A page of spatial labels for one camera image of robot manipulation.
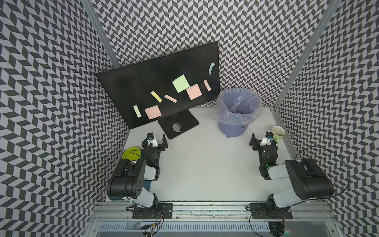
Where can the blue trash bin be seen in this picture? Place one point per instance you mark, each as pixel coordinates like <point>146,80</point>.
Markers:
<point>234,127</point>

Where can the yellow sticky strip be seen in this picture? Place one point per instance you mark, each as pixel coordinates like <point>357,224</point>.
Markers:
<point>156,96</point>

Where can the large pink sticky note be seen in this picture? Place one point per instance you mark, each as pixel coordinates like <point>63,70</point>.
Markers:
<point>153,112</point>
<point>194,92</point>

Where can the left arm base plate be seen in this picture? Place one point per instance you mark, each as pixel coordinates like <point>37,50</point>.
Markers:
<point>159,211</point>

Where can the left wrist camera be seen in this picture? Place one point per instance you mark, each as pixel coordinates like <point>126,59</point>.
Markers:
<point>154,142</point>

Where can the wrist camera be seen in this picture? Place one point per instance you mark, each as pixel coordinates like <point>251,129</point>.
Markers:
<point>267,139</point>
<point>154,142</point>

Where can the large green sticky note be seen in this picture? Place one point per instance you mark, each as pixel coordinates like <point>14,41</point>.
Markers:
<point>181,83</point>

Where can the green paper cup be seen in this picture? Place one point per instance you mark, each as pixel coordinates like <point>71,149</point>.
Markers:
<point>278,133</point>

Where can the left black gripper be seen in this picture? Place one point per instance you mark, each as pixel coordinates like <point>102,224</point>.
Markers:
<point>161,146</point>

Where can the clear plastic bin liner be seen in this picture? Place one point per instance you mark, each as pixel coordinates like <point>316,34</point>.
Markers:
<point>238,106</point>

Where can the black monitor stand base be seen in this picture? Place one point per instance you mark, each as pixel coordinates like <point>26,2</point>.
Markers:
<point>178,123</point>

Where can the aluminium front rail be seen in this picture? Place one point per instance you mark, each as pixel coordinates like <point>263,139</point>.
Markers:
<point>213,211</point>

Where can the lime green plate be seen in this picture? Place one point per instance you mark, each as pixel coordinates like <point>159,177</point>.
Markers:
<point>132,154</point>

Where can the green sticky strip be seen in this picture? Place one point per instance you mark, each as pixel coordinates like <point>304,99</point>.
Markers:
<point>137,111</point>

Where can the black computer monitor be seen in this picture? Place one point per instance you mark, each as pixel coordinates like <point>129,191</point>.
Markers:
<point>132,84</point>

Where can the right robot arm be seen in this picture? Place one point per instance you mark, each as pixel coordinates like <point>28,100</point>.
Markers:
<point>308,181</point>

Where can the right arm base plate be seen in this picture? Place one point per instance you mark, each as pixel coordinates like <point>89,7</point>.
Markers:
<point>262,211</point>

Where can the blue sticky strip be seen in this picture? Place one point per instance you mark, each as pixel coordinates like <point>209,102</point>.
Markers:
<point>211,68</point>

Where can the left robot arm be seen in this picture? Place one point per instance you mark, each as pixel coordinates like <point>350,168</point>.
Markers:
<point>127,180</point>

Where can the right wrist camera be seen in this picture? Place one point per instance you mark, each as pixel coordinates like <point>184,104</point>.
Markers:
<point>267,139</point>

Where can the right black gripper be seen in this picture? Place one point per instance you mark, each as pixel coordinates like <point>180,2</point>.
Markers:
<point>256,143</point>

